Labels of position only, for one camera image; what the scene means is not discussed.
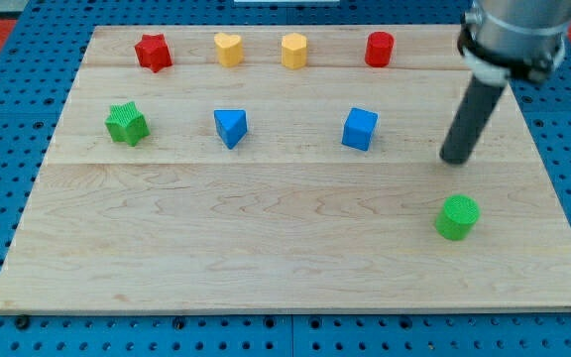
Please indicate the green cylinder block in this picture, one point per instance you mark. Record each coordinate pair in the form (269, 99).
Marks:
(457, 217)

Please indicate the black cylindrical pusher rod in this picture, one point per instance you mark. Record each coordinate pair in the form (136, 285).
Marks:
(472, 116)

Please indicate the blue triangle block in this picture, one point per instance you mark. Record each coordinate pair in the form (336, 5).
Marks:
(231, 126)

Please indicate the green star block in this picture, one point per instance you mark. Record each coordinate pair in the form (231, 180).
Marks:
(126, 123)

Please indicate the red star block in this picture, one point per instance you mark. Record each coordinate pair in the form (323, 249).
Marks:
(153, 52)

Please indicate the red cylinder block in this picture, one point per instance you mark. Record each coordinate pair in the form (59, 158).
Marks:
(379, 49)

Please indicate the yellow heart block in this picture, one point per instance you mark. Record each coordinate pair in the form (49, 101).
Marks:
(229, 49)

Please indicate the yellow hexagon block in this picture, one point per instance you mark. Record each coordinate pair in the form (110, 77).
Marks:
(294, 51)

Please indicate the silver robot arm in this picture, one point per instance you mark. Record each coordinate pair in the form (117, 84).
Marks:
(501, 40)

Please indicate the light wooden board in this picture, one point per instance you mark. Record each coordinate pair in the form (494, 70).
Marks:
(290, 220)

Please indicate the blue cube block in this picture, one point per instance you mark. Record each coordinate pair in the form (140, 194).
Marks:
(359, 128)

